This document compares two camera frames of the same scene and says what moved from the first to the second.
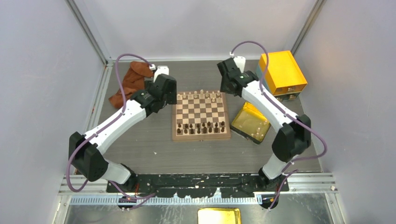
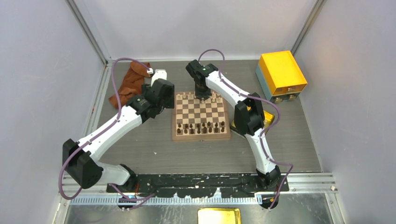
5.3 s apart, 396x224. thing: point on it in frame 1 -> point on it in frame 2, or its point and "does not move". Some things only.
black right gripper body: (224, 87) -> (202, 93)
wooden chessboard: (201, 115) does not move
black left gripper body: (171, 99) does not move
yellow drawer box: (284, 78) does not move
